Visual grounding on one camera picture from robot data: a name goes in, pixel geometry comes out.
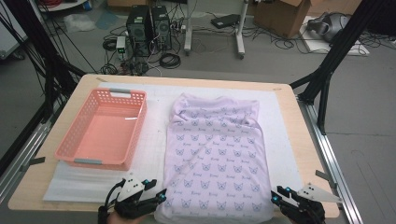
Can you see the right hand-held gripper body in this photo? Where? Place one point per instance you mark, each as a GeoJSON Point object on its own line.
{"type": "Point", "coordinates": [305, 211]}

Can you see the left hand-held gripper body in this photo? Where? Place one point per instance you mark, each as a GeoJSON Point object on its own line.
{"type": "Point", "coordinates": [130, 189]}

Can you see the pink plastic basket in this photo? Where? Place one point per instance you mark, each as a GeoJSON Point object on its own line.
{"type": "Point", "coordinates": [106, 133]}

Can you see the lavender printed towel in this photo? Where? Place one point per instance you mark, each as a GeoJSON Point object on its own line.
{"type": "Point", "coordinates": [218, 155]}

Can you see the person's left hand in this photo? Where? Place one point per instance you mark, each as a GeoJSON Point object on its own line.
{"type": "Point", "coordinates": [120, 221]}

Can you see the white grid mat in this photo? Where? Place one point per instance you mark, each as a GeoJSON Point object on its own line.
{"type": "Point", "coordinates": [155, 124]}

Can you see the small white box green light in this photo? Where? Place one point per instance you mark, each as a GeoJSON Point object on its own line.
{"type": "Point", "coordinates": [120, 42]}

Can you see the white flat board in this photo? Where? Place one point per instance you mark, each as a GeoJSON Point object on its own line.
{"type": "Point", "coordinates": [317, 46]}

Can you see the black computer tower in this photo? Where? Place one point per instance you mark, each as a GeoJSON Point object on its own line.
{"type": "Point", "coordinates": [162, 28]}
{"type": "Point", "coordinates": [138, 31]}

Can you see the white metal stand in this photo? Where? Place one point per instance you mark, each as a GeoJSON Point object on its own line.
{"type": "Point", "coordinates": [187, 31]}

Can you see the grey rounded appliance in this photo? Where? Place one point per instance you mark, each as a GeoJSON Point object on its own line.
{"type": "Point", "coordinates": [330, 26]}

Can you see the cardboard box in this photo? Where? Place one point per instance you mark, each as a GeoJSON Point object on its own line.
{"type": "Point", "coordinates": [280, 18]}

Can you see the clear plastic bag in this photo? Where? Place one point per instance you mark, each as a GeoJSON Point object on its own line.
{"type": "Point", "coordinates": [79, 22]}

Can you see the black flat device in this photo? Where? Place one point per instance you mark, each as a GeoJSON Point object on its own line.
{"type": "Point", "coordinates": [225, 20]}

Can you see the white cabinet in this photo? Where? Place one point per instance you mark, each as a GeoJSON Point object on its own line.
{"type": "Point", "coordinates": [9, 40]}

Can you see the white round table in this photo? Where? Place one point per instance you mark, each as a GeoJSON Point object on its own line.
{"type": "Point", "coordinates": [62, 6]}

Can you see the aluminium rail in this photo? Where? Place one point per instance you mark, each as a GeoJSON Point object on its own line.
{"type": "Point", "coordinates": [316, 124]}
{"type": "Point", "coordinates": [25, 149]}

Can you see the black frame strut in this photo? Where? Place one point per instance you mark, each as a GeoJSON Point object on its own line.
{"type": "Point", "coordinates": [342, 40]}
{"type": "Point", "coordinates": [34, 37]}

